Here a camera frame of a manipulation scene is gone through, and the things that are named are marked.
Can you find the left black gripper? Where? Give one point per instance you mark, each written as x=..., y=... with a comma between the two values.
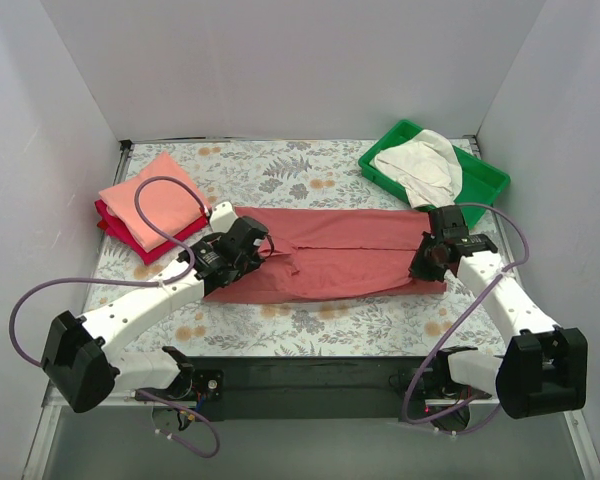
x=253, y=257

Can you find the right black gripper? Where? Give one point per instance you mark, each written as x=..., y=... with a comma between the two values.
x=421, y=262

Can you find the dusty red t shirt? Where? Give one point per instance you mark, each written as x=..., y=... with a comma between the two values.
x=325, y=255

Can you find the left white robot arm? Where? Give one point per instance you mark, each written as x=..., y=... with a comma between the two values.
x=85, y=356

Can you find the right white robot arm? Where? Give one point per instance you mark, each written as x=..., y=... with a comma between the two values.
x=520, y=325

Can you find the green plastic tray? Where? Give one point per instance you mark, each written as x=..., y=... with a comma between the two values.
x=482, y=183

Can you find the white crumpled t shirt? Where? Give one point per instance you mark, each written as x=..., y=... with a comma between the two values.
x=426, y=167

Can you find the folded salmon pink t shirt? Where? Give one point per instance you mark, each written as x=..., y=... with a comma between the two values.
x=178, y=186

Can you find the floral patterned table mat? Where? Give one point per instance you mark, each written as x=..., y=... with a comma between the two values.
x=317, y=175

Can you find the folded magenta t shirt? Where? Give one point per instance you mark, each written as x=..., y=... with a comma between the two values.
x=180, y=219

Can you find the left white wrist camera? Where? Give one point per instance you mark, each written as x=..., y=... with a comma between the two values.
x=222, y=217

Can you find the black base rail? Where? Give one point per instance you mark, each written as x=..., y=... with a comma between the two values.
x=224, y=388

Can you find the aluminium frame rail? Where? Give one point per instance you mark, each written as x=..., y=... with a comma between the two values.
x=311, y=434

